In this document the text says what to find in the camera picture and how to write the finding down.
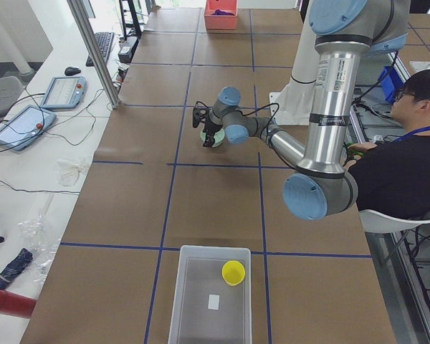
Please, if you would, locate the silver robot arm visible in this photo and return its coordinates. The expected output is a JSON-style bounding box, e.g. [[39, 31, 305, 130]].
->
[[192, 1, 411, 220]]

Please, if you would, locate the folded dark blue umbrella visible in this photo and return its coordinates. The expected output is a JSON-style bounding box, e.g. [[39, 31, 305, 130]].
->
[[0, 248, 33, 290]]

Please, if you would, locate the red cylinder tube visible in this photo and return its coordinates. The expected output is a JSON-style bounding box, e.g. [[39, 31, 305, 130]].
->
[[0, 290, 37, 319]]

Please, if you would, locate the seated person in black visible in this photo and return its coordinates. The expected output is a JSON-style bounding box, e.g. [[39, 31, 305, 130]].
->
[[346, 70, 430, 219]]

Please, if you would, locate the aluminium frame post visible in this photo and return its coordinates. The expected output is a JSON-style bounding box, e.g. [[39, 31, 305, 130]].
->
[[67, 0, 120, 109]]

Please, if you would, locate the mint green bowl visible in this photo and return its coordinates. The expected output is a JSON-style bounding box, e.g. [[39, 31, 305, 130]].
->
[[200, 129, 225, 148]]

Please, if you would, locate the near teach pendant tablet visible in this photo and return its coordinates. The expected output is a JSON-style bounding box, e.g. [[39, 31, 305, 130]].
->
[[0, 105, 57, 151]]

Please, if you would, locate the blue storage bin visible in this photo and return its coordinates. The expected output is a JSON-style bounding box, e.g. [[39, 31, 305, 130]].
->
[[378, 66, 404, 105]]

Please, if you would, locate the teach pendant tablet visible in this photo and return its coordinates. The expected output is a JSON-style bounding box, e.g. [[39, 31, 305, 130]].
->
[[40, 76, 87, 110], [0, 105, 57, 151]]

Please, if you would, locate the pink plastic bin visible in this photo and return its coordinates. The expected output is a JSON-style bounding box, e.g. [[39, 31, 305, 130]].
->
[[204, 0, 238, 30]]

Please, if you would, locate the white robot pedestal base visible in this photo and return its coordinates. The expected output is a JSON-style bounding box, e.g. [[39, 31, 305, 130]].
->
[[269, 1, 324, 125]]

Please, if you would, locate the clear plastic storage box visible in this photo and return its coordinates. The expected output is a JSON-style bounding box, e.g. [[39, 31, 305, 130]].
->
[[168, 245, 253, 343]]

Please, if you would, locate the purple microfiber cloth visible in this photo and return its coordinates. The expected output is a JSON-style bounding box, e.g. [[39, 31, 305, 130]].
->
[[211, 9, 235, 16]]

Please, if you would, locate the black computer keyboard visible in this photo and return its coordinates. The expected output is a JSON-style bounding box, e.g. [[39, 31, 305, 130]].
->
[[94, 32, 115, 62]]

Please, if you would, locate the green handled tool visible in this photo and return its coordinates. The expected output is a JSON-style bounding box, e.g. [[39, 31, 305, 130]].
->
[[344, 143, 364, 161]]

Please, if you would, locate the black computer mouse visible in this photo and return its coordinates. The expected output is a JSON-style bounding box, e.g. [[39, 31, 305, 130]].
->
[[64, 66, 81, 76]]

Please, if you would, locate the yellow plastic cup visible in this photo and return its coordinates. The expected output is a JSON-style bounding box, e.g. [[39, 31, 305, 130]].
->
[[221, 260, 246, 287]]

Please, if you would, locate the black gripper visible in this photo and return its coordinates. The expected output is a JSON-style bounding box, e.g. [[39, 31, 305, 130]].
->
[[192, 102, 222, 148]]

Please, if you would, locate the crumpled clear plastic wrap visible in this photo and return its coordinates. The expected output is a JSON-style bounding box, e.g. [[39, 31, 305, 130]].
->
[[18, 211, 62, 285]]

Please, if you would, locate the far teach pendant tablet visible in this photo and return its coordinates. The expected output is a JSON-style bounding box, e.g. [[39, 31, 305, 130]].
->
[[40, 76, 87, 110]]

